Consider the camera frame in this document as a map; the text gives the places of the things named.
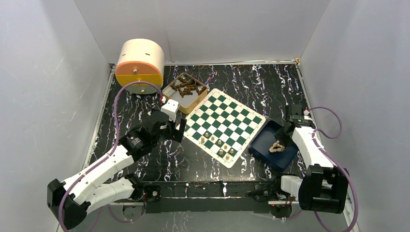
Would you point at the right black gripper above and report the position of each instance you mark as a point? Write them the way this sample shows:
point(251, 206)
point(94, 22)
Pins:
point(279, 135)

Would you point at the green white chess board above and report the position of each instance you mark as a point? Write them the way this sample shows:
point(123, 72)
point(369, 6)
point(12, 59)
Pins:
point(227, 119)

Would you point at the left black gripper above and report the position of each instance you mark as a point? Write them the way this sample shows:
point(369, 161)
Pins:
point(175, 134)

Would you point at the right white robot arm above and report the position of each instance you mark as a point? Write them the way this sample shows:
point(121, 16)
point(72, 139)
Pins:
point(324, 186)

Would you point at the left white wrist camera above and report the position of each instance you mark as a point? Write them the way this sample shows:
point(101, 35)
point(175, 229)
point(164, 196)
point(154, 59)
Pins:
point(170, 108)

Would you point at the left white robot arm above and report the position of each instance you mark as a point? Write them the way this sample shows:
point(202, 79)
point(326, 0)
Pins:
point(72, 199)

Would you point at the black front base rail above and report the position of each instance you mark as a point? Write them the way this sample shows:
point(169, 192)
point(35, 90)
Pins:
point(213, 196)

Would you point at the tan square tin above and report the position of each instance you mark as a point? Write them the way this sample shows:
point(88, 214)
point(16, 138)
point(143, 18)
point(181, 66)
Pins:
point(188, 102)

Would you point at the cream round drawer box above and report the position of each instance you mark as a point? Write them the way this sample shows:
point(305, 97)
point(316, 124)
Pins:
point(141, 60)

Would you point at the dark blue tray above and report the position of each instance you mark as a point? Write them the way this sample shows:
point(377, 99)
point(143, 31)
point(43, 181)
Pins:
point(262, 148)

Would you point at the pile of light chess pieces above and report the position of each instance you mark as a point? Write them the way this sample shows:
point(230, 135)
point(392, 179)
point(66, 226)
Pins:
point(276, 147)

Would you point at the pile of dark chess pieces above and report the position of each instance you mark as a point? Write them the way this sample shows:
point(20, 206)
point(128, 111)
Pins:
point(187, 87)

